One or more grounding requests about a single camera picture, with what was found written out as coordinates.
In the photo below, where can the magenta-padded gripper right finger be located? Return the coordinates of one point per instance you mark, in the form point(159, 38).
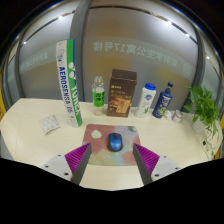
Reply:
point(146, 158)

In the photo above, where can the floral print mouse pad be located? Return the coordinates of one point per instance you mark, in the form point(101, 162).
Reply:
point(100, 146)

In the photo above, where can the green plant in white pot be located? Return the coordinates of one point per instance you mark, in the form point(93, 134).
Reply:
point(203, 110)

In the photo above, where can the blue computer mouse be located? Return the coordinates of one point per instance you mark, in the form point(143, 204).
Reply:
point(115, 142)

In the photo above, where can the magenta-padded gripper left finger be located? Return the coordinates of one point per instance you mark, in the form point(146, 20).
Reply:
point(78, 157)

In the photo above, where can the patterned tissue packet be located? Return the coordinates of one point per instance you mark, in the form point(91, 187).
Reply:
point(50, 124)

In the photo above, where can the white green shuttlecock tube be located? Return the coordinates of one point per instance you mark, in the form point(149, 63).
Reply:
point(69, 83)

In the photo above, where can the dark blue pump bottle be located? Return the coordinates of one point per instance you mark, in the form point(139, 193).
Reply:
point(162, 101)

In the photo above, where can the white bottle blue cap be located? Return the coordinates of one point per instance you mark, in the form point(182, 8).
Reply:
point(145, 101)

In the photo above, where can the clear bottle green label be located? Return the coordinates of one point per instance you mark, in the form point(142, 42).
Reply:
point(98, 98)

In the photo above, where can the crumpled white paper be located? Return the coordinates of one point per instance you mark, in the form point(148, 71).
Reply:
point(168, 115)

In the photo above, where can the small black table grommet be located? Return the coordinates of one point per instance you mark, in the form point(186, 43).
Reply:
point(204, 142)

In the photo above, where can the brown cardboard box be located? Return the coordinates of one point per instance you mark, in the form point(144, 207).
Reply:
point(120, 95)

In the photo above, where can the small white pink jar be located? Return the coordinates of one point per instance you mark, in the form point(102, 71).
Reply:
point(177, 116)

